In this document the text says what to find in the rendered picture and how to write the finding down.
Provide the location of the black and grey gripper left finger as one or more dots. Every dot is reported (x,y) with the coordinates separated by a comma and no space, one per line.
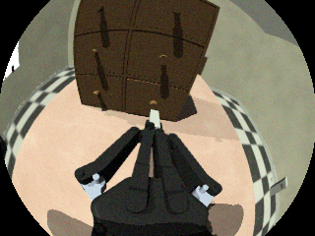
(94,176)

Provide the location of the brown wooden chest of drawers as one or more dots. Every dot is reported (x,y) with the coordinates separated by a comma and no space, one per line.
(158,31)

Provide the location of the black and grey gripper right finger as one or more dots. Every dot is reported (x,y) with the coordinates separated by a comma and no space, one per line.
(194,177)

